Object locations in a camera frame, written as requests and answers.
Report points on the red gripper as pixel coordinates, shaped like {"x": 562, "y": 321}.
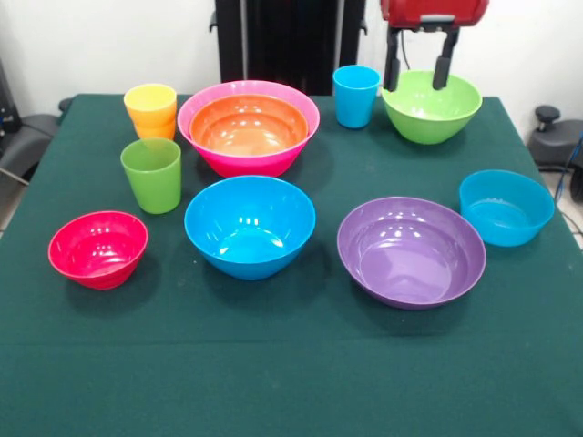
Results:
{"x": 432, "y": 9}

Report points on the dark green tablecloth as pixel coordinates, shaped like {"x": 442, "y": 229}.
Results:
{"x": 291, "y": 364}

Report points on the yellow cup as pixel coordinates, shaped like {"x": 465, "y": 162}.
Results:
{"x": 150, "y": 98}

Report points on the purple bowl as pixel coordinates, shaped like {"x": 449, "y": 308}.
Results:
{"x": 410, "y": 255}

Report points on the small pink bowl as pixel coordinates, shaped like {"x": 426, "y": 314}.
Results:
{"x": 98, "y": 250}

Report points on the large blue bowl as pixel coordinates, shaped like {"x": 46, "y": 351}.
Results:
{"x": 248, "y": 227}

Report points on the small translucent blue bowl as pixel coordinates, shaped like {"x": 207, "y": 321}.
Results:
{"x": 505, "y": 218}

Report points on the grey pedestal foot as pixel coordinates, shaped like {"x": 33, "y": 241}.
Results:
{"x": 553, "y": 145}
{"x": 27, "y": 136}

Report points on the large pink bowl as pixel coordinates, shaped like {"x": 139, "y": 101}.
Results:
{"x": 246, "y": 166}

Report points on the green bowl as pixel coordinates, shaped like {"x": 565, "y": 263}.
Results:
{"x": 428, "y": 120}

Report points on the blue cup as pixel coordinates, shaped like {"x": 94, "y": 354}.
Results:
{"x": 355, "y": 104}

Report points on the orange bowl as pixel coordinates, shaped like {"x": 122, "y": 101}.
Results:
{"x": 248, "y": 132}

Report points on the green cup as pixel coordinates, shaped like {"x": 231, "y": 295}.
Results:
{"x": 152, "y": 186}

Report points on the orange cup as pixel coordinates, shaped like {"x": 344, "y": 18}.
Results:
{"x": 155, "y": 133}

